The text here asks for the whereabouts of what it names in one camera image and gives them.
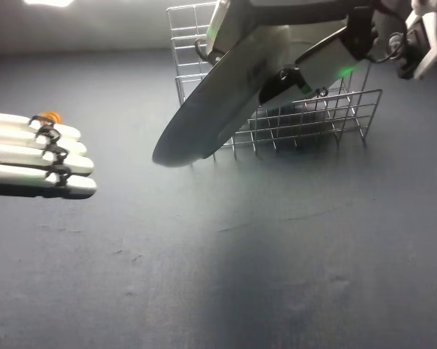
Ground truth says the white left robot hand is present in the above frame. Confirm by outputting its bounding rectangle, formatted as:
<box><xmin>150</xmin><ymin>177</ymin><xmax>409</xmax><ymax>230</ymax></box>
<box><xmin>0</xmin><ymin>111</ymin><xmax>98</xmax><ymax>200</ymax></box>

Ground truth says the silver wire dish rack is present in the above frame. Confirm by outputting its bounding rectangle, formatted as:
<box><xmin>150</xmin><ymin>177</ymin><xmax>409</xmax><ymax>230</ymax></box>
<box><xmin>166</xmin><ymin>3</ymin><xmax>382</xmax><ymax>161</ymax></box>

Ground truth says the orange swirl cookie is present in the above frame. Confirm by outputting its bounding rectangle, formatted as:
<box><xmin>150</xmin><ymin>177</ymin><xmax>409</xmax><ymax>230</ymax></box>
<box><xmin>38</xmin><ymin>111</ymin><xmax>64</xmax><ymax>125</ymax></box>

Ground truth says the white plate with black rim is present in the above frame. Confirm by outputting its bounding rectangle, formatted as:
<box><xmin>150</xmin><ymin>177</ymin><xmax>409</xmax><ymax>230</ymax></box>
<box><xmin>151</xmin><ymin>21</ymin><xmax>350</xmax><ymax>167</ymax></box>

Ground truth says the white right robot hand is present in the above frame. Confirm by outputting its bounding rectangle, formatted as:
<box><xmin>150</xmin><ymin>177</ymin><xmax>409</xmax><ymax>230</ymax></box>
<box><xmin>205</xmin><ymin>0</ymin><xmax>375</xmax><ymax>106</ymax></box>

